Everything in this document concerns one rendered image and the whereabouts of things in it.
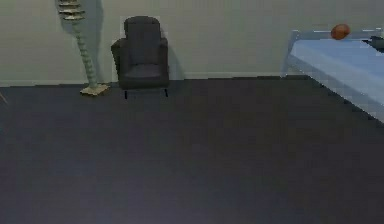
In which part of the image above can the dark grey armchair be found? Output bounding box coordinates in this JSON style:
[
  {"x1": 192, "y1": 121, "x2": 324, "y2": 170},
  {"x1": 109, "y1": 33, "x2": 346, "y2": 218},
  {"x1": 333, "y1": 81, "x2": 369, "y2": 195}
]
[{"x1": 110, "y1": 15, "x2": 170, "y2": 100}]

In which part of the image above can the pale green floor lamp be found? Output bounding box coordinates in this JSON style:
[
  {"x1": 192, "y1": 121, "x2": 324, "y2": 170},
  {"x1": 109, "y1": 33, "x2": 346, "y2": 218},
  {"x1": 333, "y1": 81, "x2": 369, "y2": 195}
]
[{"x1": 57, "y1": 0, "x2": 111, "y2": 97}]

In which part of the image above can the blue bed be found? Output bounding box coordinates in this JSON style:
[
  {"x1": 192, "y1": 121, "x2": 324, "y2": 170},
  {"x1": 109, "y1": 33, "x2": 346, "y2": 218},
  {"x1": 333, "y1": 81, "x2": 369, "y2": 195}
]
[{"x1": 282, "y1": 27, "x2": 384, "y2": 125}]

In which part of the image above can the orange-brown ball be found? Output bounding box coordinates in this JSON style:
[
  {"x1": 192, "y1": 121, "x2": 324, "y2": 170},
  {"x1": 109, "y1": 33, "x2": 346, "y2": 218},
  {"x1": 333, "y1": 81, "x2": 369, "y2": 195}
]
[{"x1": 330, "y1": 23, "x2": 352, "y2": 41}]

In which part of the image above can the dark flat object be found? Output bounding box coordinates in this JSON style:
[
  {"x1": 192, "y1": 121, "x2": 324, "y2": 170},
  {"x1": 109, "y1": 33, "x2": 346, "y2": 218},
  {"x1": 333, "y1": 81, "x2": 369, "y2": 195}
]
[{"x1": 361, "y1": 35, "x2": 384, "y2": 54}]

